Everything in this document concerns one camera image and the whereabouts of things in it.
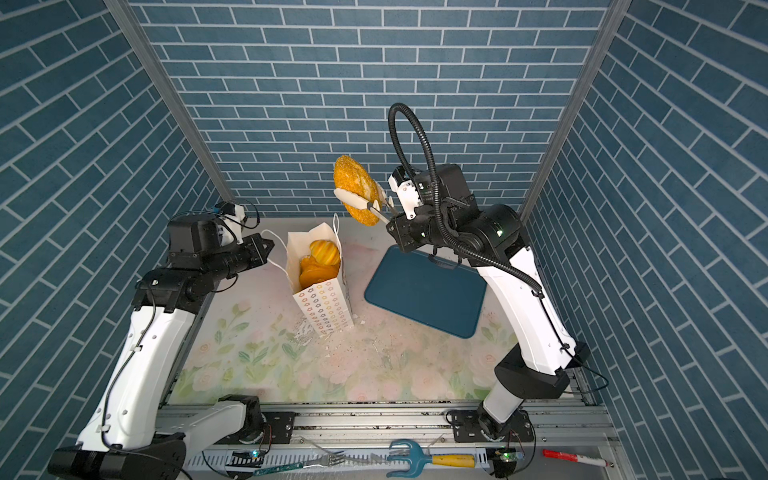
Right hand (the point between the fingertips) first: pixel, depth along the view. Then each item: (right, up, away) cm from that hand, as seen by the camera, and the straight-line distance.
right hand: (389, 219), depth 60 cm
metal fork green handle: (-13, -56, +9) cm, 58 cm away
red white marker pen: (+44, -55, +9) cm, 71 cm away
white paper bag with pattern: (-18, -21, +16) cm, 32 cm away
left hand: (-27, -4, +8) cm, 28 cm away
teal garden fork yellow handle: (+6, -55, +7) cm, 56 cm away
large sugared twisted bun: (-22, -13, +22) cm, 34 cm away
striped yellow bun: (-19, -7, +21) cm, 29 cm away
